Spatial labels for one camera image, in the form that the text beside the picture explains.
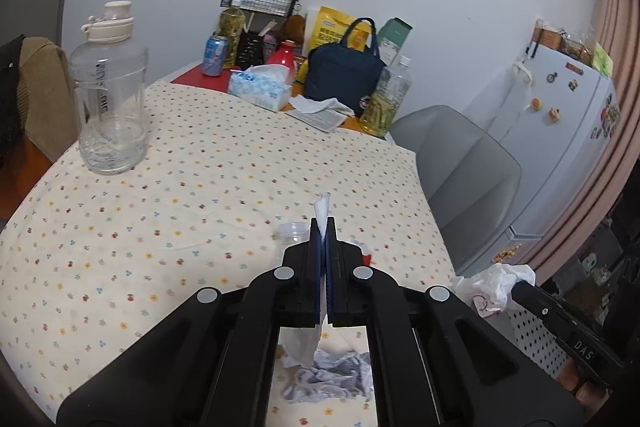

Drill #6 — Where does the white paper wrapper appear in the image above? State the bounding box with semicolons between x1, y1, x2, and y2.
281;193;330;367

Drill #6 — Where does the grey paper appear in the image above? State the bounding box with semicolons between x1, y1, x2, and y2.
277;345;374;403

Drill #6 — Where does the white plastic bag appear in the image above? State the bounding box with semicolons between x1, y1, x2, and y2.
451;263;536;319

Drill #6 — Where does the white pegboard cart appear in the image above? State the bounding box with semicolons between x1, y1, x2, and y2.
508;309;568;379

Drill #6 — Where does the grey chair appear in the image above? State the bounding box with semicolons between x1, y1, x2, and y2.
390;105;522;275

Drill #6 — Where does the clear plastic oil bottle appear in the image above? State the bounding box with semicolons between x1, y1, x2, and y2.
359;55;412;139

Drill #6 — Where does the paper receipt on table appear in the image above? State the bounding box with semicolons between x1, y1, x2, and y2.
286;95;355;133

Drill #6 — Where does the blue white tissue box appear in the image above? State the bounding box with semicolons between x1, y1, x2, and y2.
228;65;292;113

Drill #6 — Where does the navy lunch bag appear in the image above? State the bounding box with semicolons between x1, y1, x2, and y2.
304;17;385;117

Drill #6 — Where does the white refrigerator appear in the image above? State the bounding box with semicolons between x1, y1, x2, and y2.
460;42;613;277

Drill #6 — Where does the red white vase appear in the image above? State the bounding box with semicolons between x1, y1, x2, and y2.
266;40;297;84

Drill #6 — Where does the black utensil holder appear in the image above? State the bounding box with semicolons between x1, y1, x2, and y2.
235;30;265;70

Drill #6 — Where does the blue soda can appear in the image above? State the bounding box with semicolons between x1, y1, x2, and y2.
201;35;229;77

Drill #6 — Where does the green box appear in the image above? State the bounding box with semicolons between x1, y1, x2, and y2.
378;17;412;66

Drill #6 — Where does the yellow snack bag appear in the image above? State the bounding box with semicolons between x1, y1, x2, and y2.
308;6;374;52

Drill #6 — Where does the green tea bottle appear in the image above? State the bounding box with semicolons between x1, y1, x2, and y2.
218;0;245;69

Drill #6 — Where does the clear large water jug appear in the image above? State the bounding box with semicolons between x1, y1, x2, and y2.
68;1;149;174

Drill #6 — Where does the brown chair with clothes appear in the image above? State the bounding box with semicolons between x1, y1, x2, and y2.
8;37;78;162

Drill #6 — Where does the pink curtain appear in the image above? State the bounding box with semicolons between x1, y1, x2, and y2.
521;0;639;283

